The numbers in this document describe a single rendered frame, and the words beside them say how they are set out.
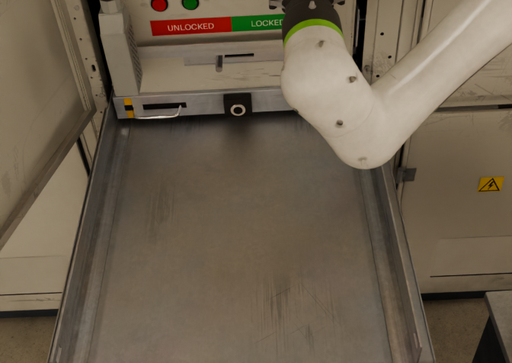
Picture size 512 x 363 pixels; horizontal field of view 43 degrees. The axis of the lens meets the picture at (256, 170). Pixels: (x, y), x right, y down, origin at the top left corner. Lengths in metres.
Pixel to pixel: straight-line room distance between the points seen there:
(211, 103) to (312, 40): 0.55
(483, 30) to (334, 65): 0.24
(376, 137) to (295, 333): 0.36
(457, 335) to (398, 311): 1.02
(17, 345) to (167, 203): 1.07
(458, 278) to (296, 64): 1.31
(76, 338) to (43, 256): 0.85
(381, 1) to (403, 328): 0.65
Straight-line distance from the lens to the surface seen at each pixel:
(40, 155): 1.43
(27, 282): 2.10
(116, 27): 1.23
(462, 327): 2.16
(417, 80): 0.98
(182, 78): 1.41
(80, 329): 1.16
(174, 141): 1.43
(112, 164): 1.40
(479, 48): 1.01
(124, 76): 1.28
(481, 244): 1.98
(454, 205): 1.82
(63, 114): 1.49
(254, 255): 1.20
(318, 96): 0.89
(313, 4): 1.00
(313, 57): 0.89
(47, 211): 1.82
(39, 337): 2.23
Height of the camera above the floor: 1.79
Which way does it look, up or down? 45 degrees down
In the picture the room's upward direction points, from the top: 4 degrees counter-clockwise
